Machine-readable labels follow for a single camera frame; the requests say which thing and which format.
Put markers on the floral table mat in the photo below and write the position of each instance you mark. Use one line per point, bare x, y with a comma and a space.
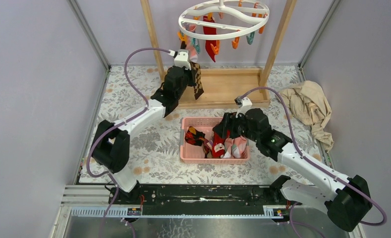
155, 152

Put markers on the beige crumpled cloth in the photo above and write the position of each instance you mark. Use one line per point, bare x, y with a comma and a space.
308, 104

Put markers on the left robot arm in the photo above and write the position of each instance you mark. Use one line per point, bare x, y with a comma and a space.
111, 144

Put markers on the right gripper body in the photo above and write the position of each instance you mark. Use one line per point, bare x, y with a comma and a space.
238, 127

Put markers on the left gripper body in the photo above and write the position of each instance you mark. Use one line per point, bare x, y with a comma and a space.
186, 80

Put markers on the wooden hanger stand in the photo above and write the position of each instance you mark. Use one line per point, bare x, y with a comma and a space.
223, 85

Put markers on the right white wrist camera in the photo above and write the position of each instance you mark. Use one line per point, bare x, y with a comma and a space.
244, 104

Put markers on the black red yellow argyle sock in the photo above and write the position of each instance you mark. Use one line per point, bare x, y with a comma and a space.
194, 137

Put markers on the brown argyle sock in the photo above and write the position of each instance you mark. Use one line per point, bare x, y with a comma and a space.
196, 76

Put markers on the white round clip hanger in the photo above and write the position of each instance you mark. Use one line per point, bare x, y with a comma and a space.
225, 19

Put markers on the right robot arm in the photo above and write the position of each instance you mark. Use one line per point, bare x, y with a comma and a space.
331, 192

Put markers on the pink plastic basket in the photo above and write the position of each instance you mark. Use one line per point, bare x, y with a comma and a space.
191, 154

